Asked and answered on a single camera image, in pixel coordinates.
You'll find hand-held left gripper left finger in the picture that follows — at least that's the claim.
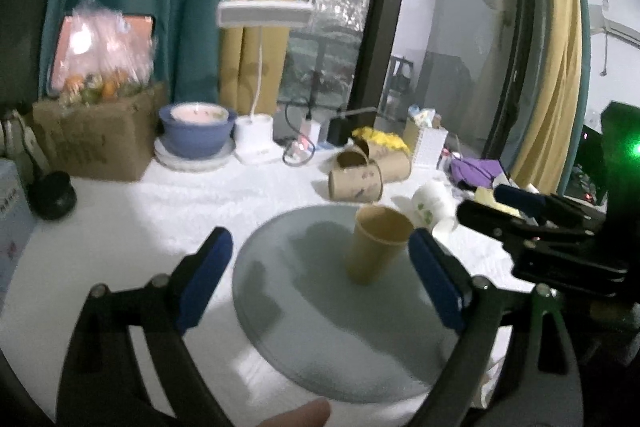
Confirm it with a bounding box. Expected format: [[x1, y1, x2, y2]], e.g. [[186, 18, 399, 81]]
[[56, 227, 236, 427]]

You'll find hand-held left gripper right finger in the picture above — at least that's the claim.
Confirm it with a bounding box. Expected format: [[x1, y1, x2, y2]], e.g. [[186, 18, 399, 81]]
[[400, 228, 586, 427]]

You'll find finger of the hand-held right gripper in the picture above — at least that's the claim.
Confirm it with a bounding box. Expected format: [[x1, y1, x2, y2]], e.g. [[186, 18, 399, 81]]
[[456, 199, 603, 254], [494, 184, 607, 229]]

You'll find white cup with green print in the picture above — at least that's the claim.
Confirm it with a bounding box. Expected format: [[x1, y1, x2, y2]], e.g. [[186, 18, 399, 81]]
[[411, 180, 460, 240]]

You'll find plain brown paper cup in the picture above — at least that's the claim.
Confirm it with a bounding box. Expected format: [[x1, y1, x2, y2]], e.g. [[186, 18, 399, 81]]
[[345, 205, 415, 286]]

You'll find printed brown paper cup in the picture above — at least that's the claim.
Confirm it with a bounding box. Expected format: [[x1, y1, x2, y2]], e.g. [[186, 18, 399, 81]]
[[328, 167, 385, 202], [360, 141, 412, 182], [334, 149, 371, 170]]

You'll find person's left hand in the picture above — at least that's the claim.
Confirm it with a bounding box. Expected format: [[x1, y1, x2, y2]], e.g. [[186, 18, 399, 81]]
[[252, 398, 332, 427]]

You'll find yellow paper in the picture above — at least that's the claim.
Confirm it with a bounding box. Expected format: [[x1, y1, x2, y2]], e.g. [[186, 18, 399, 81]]
[[472, 187, 521, 215]]

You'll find purple cloth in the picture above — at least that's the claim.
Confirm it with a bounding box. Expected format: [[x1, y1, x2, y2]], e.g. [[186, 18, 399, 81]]
[[449, 157, 506, 190]]

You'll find white perforated box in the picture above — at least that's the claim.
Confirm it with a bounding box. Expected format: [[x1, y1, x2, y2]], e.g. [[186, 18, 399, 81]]
[[402, 107, 449, 168]]

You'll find round grey plate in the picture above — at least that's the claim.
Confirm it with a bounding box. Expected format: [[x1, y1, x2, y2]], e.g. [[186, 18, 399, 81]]
[[232, 205, 482, 404]]

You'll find white plate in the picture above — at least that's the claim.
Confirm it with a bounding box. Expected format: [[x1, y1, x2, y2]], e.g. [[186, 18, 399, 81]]
[[153, 134, 237, 172]]

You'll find yellow crumpled packet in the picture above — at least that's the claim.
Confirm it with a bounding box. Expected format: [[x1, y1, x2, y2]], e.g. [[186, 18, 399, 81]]
[[352, 127, 408, 152]]

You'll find blue bowl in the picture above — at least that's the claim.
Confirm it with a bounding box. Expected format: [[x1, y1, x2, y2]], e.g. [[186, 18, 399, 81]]
[[159, 103, 237, 159]]

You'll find black power adapter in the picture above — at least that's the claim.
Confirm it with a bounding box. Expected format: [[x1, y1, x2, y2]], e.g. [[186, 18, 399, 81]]
[[327, 117, 353, 146]]

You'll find cardboard box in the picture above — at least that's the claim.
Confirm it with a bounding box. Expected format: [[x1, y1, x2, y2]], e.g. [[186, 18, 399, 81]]
[[32, 82, 168, 182]]

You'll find black round object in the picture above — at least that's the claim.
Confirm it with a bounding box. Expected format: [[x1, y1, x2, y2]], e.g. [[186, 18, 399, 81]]
[[27, 171, 77, 221]]

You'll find white charger plug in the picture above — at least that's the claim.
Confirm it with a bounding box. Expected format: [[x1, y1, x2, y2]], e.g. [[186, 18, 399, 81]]
[[299, 117, 323, 144]]

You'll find white air conditioner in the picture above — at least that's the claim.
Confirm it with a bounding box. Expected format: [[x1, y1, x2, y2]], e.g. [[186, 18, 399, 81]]
[[590, 2, 640, 46]]

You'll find white carton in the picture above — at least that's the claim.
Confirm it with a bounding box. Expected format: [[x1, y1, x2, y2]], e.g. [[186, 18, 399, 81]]
[[0, 158, 36, 303]]

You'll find clear bag of fruit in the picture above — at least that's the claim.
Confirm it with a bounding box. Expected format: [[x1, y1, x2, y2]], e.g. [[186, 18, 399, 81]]
[[55, 0, 156, 108]]

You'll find white desk lamp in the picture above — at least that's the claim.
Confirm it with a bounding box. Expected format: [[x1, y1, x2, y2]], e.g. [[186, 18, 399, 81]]
[[216, 0, 313, 165]]

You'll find black cable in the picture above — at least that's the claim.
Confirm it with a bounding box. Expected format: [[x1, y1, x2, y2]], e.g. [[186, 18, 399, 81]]
[[281, 99, 316, 166]]

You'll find dark window frame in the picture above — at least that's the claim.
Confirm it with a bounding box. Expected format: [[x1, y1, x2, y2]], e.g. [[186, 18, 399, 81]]
[[347, 0, 417, 118]]

